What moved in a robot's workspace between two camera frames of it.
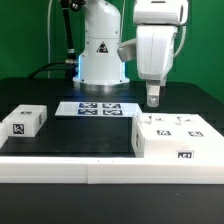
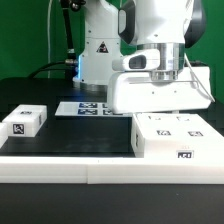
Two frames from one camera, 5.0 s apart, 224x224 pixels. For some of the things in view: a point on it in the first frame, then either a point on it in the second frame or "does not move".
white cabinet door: x=192 y=125 does not move
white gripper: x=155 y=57 -> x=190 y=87
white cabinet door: x=157 y=126 does not move
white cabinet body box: x=163 y=135 does not move
